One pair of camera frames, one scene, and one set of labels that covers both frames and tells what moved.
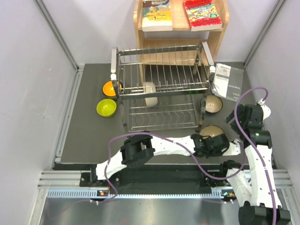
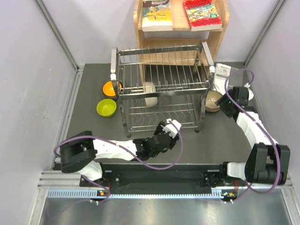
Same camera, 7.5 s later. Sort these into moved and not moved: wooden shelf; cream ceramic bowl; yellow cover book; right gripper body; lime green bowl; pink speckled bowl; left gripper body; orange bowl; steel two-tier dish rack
Moved: pink speckled bowl; right gripper body; left gripper body
Not moved: orange bowl; cream ceramic bowl; steel two-tier dish rack; yellow cover book; wooden shelf; lime green bowl
